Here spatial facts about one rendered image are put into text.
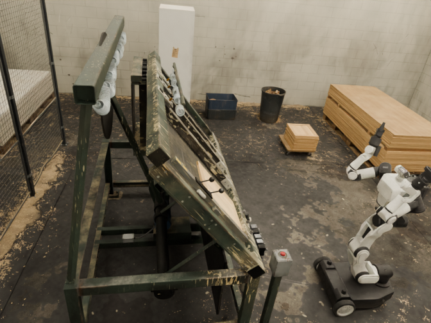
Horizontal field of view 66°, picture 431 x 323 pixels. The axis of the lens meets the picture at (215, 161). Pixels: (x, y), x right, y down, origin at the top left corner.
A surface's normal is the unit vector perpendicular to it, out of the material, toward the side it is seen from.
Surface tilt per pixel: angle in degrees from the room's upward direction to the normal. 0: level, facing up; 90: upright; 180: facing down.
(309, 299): 0
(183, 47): 90
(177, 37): 90
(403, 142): 90
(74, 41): 90
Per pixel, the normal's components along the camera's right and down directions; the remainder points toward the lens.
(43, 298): 0.09, -0.86
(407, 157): 0.10, 0.51
